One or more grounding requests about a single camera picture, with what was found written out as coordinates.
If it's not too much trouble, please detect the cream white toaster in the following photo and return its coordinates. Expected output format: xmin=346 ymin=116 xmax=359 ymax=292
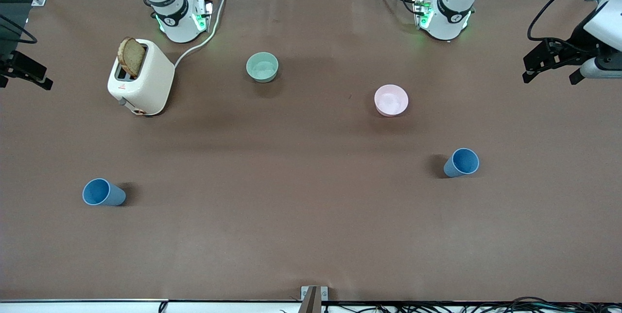
xmin=107 ymin=38 xmax=175 ymax=117

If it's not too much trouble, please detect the brown table cover sheet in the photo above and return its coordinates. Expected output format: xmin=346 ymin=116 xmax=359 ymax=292
xmin=0 ymin=0 xmax=622 ymax=302

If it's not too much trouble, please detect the brown bread slice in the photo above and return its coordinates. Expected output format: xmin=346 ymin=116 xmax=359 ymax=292
xmin=118 ymin=37 xmax=146 ymax=78

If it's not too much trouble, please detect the black cable bundle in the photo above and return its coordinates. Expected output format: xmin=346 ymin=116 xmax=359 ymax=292
xmin=279 ymin=296 xmax=622 ymax=313

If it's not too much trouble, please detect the green bowl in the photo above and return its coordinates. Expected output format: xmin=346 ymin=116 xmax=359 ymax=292
xmin=246 ymin=52 xmax=279 ymax=83

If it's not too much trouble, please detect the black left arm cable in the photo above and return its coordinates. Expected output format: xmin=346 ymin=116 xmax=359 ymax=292
xmin=527 ymin=0 xmax=608 ymax=44

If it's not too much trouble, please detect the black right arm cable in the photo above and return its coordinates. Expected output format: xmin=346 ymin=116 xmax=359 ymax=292
xmin=0 ymin=14 xmax=38 ymax=44

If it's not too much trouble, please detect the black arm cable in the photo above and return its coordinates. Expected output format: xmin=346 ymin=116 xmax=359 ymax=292
xmin=0 ymin=14 xmax=38 ymax=44
xmin=527 ymin=0 xmax=608 ymax=44

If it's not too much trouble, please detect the aluminium camera mount post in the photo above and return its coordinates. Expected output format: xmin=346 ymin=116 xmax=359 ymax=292
xmin=299 ymin=285 xmax=329 ymax=313

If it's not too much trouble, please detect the pink bowl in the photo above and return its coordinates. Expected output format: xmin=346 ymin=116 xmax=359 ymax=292
xmin=374 ymin=85 xmax=409 ymax=117

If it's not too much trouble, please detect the blue plastic cup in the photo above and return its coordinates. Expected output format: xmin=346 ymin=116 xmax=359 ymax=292
xmin=443 ymin=148 xmax=480 ymax=178
xmin=82 ymin=178 xmax=126 ymax=207

